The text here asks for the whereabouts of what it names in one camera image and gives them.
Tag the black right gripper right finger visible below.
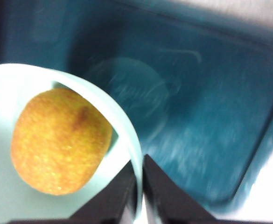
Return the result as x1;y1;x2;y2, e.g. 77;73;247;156
144;154;273;224

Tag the brown fuzzy kiwi fruit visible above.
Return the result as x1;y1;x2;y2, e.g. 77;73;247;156
11;88;113;196

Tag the dark blue rectangular tray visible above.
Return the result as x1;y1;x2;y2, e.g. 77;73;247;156
0;0;273;210

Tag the teal ribbed bowl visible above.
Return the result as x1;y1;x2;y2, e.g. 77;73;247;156
0;63;143;224

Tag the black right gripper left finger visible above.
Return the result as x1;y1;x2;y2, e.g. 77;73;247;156
9;161;137;224

